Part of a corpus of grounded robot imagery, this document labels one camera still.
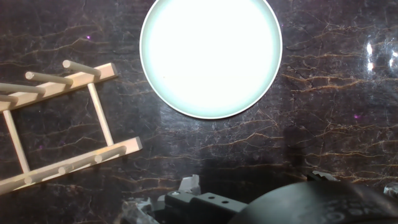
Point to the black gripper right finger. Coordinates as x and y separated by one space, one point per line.
321 176

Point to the pale green round dish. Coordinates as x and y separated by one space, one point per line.
211 59

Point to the wooden dish rack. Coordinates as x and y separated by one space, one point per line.
56 87

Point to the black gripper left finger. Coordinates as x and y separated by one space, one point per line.
205 208

